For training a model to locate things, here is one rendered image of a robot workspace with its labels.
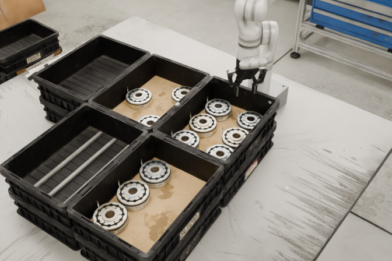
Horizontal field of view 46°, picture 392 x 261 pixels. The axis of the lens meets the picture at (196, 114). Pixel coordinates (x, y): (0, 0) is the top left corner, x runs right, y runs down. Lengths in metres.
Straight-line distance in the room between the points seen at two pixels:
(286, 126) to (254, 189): 0.38
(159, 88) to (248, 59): 0.55
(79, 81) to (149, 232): 0.85
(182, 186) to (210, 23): 2.76
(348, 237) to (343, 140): 0.72
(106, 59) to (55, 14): 2.38
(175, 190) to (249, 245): 0.29
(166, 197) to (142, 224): 0.12
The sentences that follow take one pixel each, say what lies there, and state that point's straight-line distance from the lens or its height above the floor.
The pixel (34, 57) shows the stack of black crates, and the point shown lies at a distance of 2.88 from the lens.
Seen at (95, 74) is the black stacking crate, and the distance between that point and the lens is 2.06.
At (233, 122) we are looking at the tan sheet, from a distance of 1.75.
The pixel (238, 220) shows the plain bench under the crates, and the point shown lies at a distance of 1.60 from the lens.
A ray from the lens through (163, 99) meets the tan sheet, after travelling 1.86.
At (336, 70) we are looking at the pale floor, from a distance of 3.64.
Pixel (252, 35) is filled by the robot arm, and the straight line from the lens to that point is 1.47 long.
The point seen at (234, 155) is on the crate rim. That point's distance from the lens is 1.47.
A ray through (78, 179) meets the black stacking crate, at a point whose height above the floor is 0.83.
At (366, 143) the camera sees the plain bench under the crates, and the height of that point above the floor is 0.70.
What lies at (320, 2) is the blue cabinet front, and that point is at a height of 0.49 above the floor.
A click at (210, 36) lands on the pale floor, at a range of 3.93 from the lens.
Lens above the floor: 1.97
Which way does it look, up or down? 40 degrees down
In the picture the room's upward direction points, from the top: 1 degrees counter-clockwise
